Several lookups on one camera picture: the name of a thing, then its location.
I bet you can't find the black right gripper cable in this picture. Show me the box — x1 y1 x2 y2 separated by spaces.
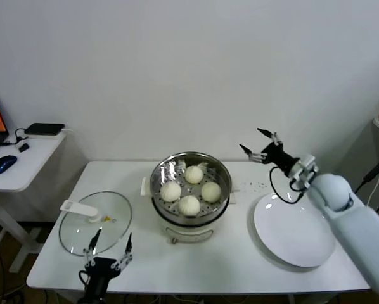
269 166 306 203

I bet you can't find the perforated steel steamer basket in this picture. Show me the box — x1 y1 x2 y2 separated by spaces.
150 151 233 226

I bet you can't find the thin black cable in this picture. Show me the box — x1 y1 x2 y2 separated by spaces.
1 127 30 146

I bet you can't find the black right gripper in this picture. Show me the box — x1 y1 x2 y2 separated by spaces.
239 127 300 177

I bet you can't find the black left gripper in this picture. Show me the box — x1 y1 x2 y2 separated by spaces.
83 229 134 300

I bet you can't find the glass lid with white handle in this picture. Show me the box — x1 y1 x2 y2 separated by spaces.
58 189 133 257

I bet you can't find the flat black box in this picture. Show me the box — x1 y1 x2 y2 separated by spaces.
24 122 66 136

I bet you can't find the white side desk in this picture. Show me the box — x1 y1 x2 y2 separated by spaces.
0 128 75 273

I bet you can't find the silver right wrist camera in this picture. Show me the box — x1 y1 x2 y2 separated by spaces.
289 155 319 191

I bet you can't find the white round plate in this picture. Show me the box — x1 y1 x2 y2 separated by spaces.
254 193 337 269

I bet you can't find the blue computer mouse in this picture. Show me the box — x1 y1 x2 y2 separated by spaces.
0 155 18 174

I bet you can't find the white steamed baozi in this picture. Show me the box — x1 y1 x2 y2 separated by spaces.
201 182 222 203
178 195 201 217
184 165 205 184
160 182 182 203

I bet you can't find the steel steamer pot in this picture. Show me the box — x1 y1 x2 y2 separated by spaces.
141 173 242 245

